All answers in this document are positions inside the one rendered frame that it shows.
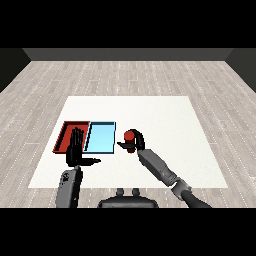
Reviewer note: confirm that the dark grey robot body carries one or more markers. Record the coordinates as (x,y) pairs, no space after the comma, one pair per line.
(128,201)

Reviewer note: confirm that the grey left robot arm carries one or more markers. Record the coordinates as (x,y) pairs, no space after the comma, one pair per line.
(69,188)

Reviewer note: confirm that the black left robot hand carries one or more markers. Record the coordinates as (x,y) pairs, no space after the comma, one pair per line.
(74,154)

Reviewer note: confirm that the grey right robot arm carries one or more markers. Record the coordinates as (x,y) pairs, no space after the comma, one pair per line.
(166,175)

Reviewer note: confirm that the shallow light blue open box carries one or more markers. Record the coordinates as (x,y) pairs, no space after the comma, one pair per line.
(100,137)

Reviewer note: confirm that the shallow red open box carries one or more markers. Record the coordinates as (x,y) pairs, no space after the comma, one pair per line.
(66,138)

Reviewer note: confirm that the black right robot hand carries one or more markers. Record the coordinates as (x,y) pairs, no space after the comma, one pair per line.
(138,141)

